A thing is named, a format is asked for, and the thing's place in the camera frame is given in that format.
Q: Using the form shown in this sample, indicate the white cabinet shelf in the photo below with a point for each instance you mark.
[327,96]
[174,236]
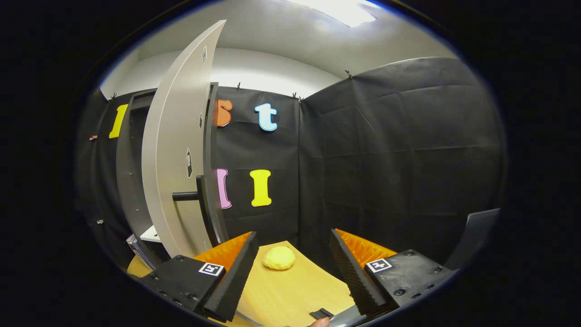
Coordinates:
[150,235]

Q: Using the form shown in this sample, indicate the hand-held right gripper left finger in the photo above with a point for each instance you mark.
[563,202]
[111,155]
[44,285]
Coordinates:
[233,286]

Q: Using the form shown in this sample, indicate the beige cabinet door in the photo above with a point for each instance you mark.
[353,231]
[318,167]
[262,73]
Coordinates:
[172,136]

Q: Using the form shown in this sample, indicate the yellow lumpy object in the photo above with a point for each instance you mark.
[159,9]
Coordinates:
[279,258]

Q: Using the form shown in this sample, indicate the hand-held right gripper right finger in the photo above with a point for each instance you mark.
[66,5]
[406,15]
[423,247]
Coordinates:
[356,286]

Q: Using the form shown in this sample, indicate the dark grey cabinet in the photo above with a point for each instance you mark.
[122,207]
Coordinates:
[127,181]

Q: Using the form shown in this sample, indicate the ceiling light panel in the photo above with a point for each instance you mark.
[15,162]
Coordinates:
[340,11]

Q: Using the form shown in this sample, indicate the black backdrop cloth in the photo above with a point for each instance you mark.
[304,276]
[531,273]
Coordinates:
[386,159]

